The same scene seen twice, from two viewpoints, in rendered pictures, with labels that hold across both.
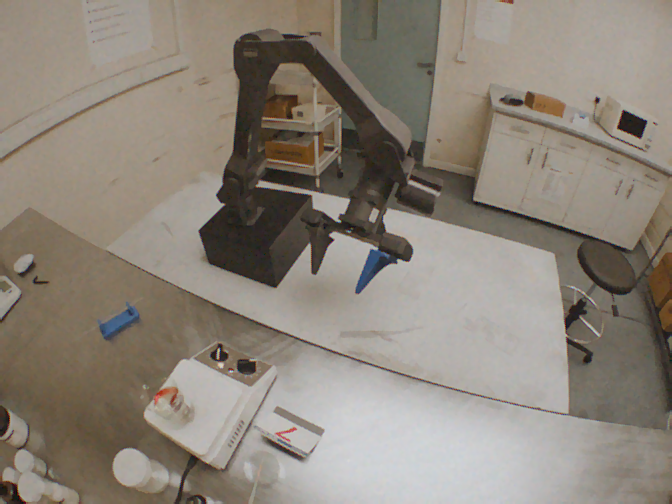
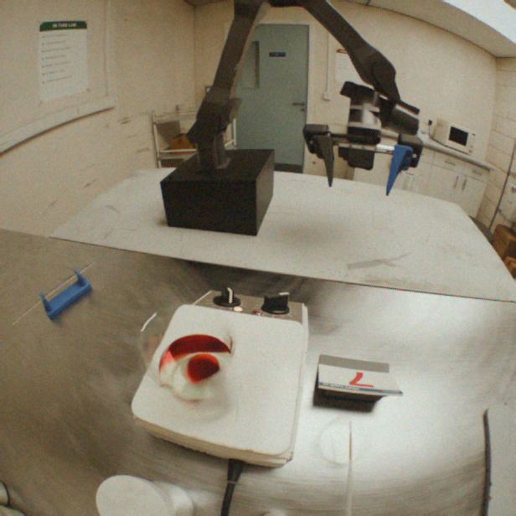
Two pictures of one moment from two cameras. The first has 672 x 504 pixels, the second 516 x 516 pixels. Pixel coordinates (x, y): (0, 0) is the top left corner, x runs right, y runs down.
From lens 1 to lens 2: 32 cm
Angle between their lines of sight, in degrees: 9
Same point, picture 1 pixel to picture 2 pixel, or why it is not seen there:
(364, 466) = (441, 387)
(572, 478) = not seen: outside the picture
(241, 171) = (223, 100)
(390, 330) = (389, 257)
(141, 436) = (123, 446)
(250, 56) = not seen: outside the picture
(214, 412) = (274, 372)
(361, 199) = (365, 110)
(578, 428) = not seen: outside the picture
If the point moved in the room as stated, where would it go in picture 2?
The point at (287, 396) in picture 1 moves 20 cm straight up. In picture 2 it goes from (327, 340) to (371, 187)
